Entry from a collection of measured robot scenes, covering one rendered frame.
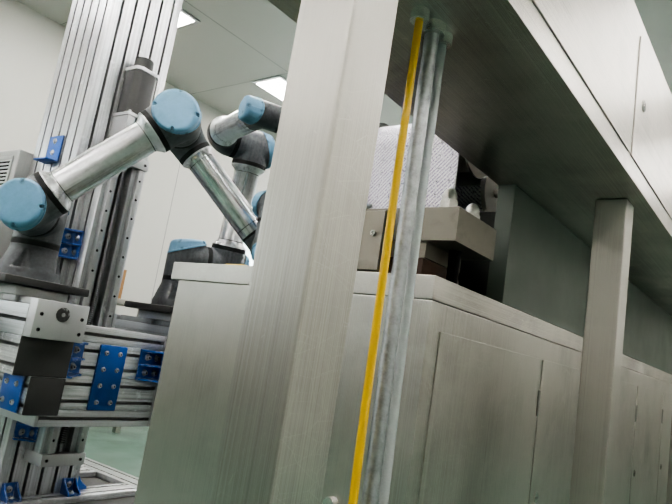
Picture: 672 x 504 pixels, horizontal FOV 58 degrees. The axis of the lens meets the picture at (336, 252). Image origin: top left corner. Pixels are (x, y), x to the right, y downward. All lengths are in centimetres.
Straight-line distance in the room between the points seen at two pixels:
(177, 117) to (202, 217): 413
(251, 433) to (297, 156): 21
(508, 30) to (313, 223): 40
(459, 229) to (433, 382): 26
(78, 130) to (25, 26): 306
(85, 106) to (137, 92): 16
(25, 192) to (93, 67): 63
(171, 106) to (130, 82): 48
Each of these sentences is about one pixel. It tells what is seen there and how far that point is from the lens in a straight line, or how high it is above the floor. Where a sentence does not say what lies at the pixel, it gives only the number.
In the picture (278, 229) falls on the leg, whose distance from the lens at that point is 47.
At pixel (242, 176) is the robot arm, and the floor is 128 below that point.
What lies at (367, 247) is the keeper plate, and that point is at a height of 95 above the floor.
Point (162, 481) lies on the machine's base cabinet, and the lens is 135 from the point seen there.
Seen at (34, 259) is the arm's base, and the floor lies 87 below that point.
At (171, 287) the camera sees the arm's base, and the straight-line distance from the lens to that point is 198.
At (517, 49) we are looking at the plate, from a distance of 79.
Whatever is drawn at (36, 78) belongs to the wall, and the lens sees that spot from 499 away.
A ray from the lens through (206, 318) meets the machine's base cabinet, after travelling 129.
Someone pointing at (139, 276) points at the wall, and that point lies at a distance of 529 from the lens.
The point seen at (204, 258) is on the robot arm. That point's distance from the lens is 201.
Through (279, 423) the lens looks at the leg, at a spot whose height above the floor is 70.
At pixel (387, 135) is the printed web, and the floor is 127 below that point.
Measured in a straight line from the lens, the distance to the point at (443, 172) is 133.
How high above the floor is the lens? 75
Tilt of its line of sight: 10 degrees up
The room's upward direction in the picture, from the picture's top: 9 degrees clockwise
